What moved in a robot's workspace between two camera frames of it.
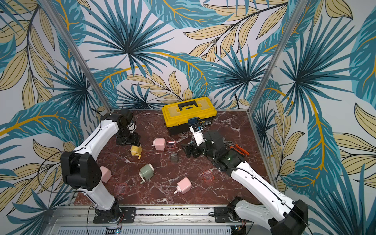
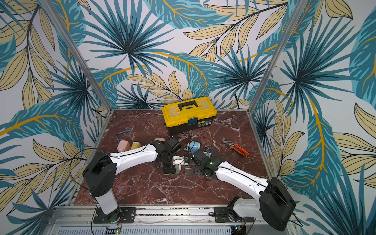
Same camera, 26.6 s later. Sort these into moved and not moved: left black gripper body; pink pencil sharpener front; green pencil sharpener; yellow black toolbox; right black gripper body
Moved: green pencil sharpener; right black gripper body; pink pencil sharpener front; left black gripper body
Not moved: yellow black toolbox
